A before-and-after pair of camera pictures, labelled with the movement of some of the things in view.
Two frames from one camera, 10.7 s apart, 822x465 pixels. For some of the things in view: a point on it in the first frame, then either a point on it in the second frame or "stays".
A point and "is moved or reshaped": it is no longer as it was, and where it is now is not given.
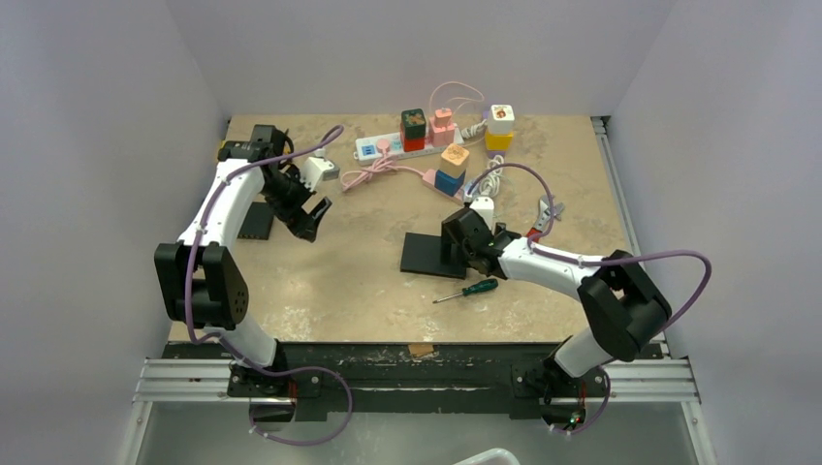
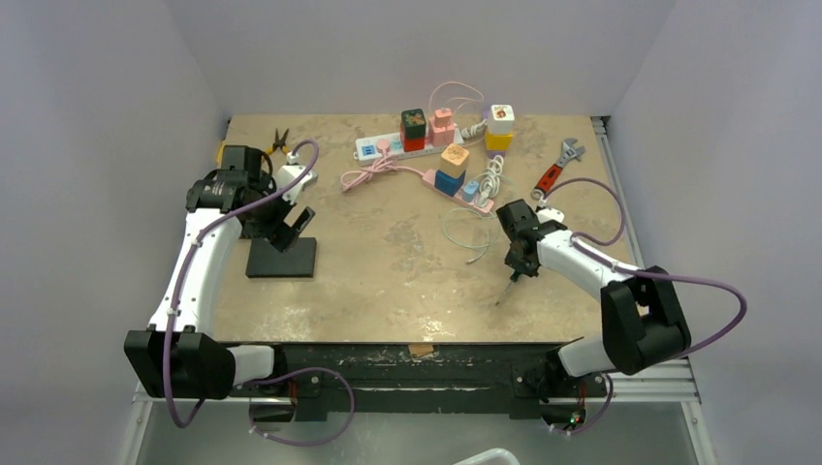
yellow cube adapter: [498, 141] stays
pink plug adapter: [441, 129] stays
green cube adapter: [414, 123] stays
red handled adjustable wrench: [543, 215] -> [553, 172]
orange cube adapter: [454, 160] stays
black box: [258, 222] is moved or reshaped
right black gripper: [458, 237] -> [518, 258]
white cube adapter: [501, 119] stays
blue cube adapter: [448, 184] stays
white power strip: [388, 145] stays
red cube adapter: [414, 144] stays
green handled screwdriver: [483, 286] -> [514, 278]
